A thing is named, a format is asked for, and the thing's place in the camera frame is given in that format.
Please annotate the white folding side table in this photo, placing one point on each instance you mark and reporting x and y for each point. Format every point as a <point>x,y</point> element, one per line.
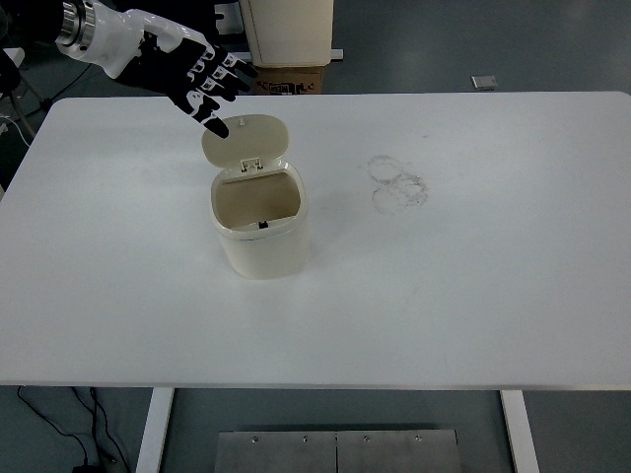
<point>19,55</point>

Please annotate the white table leg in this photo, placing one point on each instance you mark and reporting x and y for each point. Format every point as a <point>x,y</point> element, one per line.
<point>154,428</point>
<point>520,428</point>

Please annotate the cream lidded trash bin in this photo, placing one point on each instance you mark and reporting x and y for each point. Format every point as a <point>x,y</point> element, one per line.
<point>266,246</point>

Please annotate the large cream plastic bin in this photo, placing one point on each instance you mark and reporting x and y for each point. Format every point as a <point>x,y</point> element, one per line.
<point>291,29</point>

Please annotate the brown printed cardboard box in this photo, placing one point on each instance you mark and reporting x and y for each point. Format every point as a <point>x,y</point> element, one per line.
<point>291,81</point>

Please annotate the grey metal plate with screws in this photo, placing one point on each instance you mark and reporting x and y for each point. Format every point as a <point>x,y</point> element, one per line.
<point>296,455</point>

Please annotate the small grey floor plate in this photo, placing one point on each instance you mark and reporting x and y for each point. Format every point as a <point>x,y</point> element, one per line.
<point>483,82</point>

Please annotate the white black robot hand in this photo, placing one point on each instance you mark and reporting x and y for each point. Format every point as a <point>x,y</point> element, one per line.
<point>162,64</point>

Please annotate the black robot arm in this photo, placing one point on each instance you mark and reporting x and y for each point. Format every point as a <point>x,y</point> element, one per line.
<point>74,24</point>

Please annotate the white metal base bar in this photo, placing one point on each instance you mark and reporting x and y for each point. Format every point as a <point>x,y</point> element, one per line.
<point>337,53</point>

